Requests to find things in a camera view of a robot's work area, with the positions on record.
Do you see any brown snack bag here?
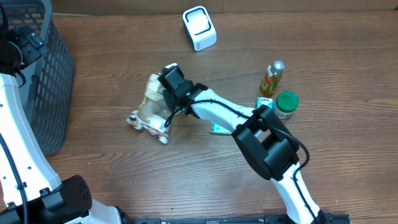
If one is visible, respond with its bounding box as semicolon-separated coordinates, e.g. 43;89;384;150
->
126;74;171;144

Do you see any teal snack packet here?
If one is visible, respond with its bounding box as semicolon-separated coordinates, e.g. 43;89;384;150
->
210;121;231;135

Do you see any teal tissue pack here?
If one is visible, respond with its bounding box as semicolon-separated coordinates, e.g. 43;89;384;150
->
256;96;274;109

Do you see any yellow liquid bottle silver cap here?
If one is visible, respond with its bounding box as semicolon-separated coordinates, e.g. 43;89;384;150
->
259;60;285;97

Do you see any green lid white jar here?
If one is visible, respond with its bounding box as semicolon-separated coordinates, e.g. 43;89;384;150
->
274;91;299;119

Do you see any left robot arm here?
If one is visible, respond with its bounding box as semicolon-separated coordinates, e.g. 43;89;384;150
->
1;8;130;224

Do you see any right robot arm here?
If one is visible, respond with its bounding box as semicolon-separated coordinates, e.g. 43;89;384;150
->
158;63;325;223

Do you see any white barcode scanner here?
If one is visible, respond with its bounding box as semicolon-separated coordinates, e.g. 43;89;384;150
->
182;6;217;52

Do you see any grey plastic mesh basket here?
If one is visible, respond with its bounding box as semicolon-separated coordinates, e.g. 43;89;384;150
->
1;0;75;154

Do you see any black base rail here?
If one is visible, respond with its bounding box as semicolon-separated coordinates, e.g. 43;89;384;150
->
130;213;351;224

